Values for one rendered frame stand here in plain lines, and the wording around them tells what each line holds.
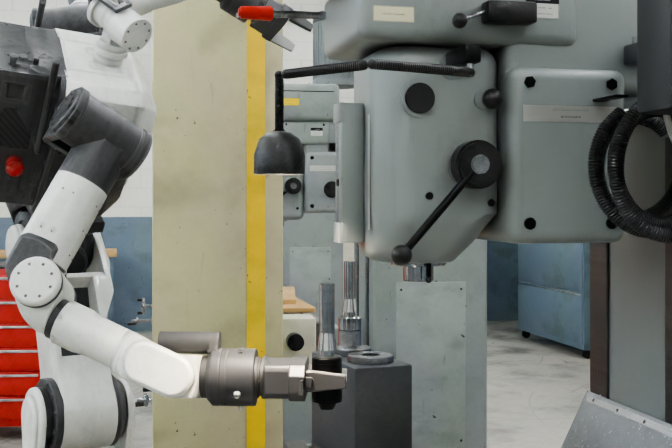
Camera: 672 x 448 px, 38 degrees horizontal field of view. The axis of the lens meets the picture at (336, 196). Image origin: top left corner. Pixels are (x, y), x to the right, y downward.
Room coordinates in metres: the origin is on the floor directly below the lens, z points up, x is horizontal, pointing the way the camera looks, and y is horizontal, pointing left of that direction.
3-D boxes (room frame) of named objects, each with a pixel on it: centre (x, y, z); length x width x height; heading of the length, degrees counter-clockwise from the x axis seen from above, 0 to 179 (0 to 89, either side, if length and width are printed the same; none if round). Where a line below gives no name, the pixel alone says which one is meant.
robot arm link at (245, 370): (1.51, 0.11, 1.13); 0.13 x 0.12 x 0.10; 178
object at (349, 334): (1.98, -0.03, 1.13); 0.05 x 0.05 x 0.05
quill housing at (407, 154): (1.50, -0.13, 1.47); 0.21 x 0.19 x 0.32; 13
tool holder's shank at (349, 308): (1.98, -0.03, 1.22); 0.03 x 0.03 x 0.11
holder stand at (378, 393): (1.93, -0.05, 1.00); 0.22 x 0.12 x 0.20; 23
